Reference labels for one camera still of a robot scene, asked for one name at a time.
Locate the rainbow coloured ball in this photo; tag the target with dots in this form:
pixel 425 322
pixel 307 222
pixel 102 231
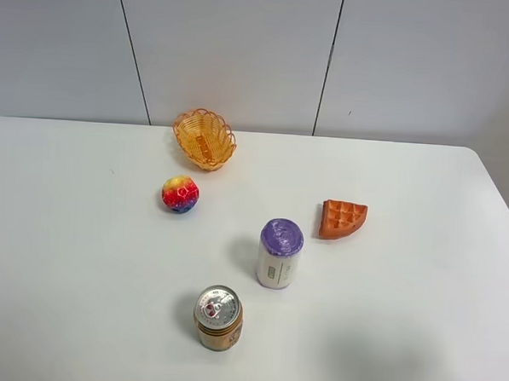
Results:
pixel 180 194

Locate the gold beverage can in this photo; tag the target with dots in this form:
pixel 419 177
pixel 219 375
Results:
pixel 218 316

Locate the orange woven plastic basket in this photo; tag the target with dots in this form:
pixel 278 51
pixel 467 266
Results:
pixel 206 139

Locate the orange waffle wedge toy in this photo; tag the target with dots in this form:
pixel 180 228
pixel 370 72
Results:
pixel 340 219

